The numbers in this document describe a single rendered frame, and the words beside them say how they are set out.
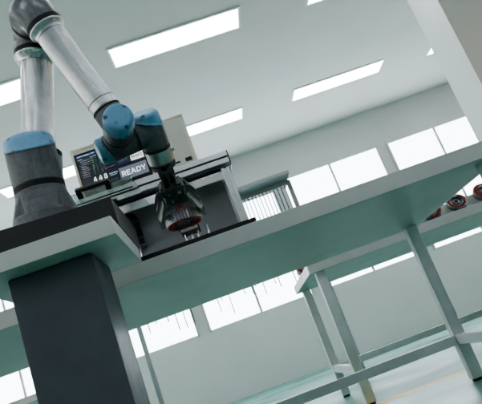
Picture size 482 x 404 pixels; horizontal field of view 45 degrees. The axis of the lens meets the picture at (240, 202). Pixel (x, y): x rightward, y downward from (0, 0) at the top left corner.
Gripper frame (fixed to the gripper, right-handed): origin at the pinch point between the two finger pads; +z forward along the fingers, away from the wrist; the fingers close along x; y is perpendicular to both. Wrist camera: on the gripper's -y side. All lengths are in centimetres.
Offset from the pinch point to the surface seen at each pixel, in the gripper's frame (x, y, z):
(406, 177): 65, 12, 4
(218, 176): 15.6, -34.4, 4.7
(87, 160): -28, -52, -11
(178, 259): -4.6, 12.7, 4.9
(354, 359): 54, -61, 133
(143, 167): -9.2, -45.8, -3.4
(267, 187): 74, -356, 166
